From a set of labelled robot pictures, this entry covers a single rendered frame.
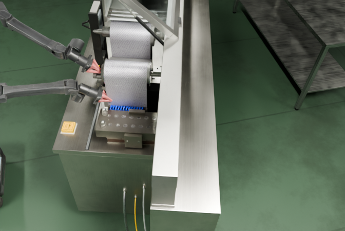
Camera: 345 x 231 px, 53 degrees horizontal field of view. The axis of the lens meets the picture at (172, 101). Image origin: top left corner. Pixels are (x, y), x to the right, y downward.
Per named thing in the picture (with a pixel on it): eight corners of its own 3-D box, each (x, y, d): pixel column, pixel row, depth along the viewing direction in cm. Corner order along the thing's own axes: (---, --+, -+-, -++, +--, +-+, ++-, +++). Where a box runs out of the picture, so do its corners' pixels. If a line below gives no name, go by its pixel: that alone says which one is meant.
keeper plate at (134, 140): (125, 144, 204) (124, 133, 196) (142, 145, 204) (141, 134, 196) (125, 148, 202) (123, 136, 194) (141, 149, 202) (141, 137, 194)
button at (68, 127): (64, 123, 213) (63, 121, 211) (76, 124, 213) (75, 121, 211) (61, 132, 208) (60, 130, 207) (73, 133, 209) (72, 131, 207)
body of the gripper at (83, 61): (83, 73, 193) (72, 66, 190) (87, 62, 201) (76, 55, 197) (89, 66, 190) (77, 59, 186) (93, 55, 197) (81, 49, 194)
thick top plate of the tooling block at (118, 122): (101, 115, 210) (100, 109, 205) (167, 119, 210) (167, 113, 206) (96, 136, 199) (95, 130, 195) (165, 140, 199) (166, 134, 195)
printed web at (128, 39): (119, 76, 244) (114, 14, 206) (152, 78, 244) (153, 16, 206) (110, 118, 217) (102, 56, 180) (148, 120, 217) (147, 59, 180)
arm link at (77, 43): (57, 57, 194) (54, 49, 187) (65, 41, 200) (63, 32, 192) (77, 63, 194) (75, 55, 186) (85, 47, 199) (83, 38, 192)
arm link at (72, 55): (63, 58, 190) (67, 54, 186) (68, 48, 193) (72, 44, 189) (74, 64, 193) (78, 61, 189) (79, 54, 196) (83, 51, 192)
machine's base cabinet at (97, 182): (123, 25, 437) (119, -42, 373) (174, 28, 437) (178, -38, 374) (79, 216, 266) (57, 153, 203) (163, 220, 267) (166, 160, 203)
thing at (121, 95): (108, 105, 209) (105, 83, 196) (147, 108, 209) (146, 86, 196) (108, 106, 209) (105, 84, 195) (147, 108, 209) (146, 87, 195)
